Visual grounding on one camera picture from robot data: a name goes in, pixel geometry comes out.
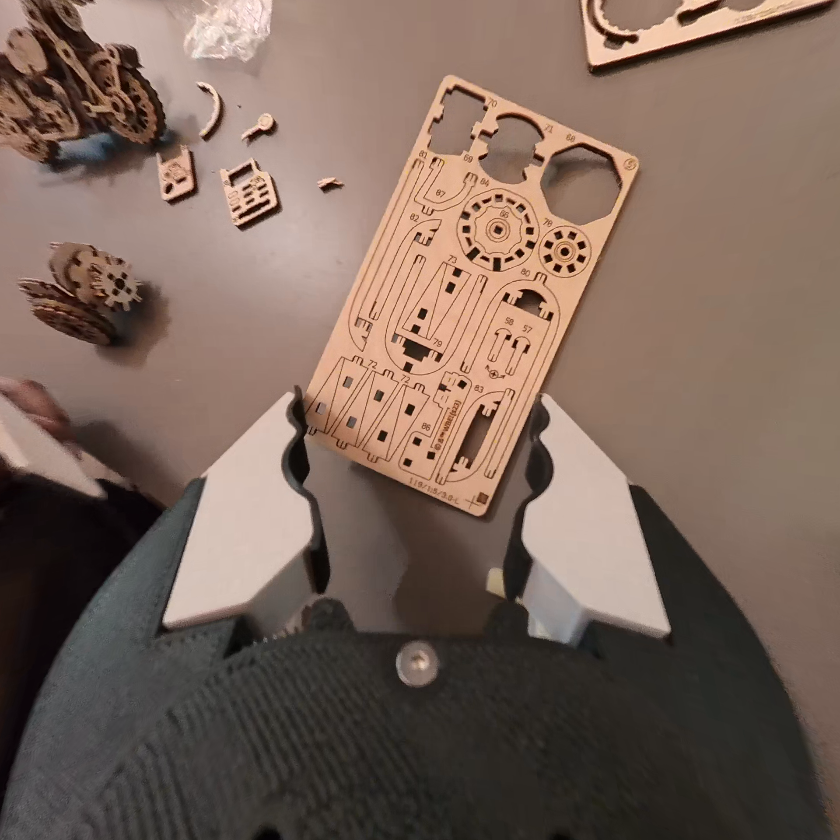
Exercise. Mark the large emptied wooden puzzle sheet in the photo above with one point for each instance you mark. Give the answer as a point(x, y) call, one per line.
point(656, 56)

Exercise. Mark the grey desk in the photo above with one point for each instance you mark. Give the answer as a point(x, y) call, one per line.
point(722, 328)

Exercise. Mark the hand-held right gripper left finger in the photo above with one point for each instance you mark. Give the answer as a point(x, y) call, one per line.
point(243, 525)

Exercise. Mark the wooden gear assembly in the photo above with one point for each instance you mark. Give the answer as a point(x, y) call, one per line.
point(72, 308)

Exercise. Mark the wooden grille piece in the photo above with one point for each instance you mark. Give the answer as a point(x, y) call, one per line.
point(253, 197)

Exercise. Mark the small wooden pin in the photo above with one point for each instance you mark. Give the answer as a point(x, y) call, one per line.
point(262, 123)

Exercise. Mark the small rectangular wooden piece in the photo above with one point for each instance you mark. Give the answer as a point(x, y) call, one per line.
point(176, 174)

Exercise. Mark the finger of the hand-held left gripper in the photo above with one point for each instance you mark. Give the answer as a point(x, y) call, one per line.
point(39, 446)

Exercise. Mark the wooden puzzle sheet with parts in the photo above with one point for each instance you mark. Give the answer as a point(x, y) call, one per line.
point(394, 295)

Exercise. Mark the curved wooden piece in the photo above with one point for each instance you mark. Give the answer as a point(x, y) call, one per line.
point(215, 108)

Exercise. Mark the person's left hand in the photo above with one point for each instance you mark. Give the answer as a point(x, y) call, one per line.
point(29, 397)

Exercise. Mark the tiny wooden fragment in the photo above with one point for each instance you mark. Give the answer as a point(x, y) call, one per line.
point(330, 183)

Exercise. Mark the person's leg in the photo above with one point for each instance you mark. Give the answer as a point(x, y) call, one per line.
point(59, 577)

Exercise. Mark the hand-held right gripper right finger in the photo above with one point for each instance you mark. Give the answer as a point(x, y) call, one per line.
point(590, 525)

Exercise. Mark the clear plastic bag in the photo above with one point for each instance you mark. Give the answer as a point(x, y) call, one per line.
point(226, 29)

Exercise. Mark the wooden motorcycle model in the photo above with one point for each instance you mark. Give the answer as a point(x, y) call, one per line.
point(65, 98)

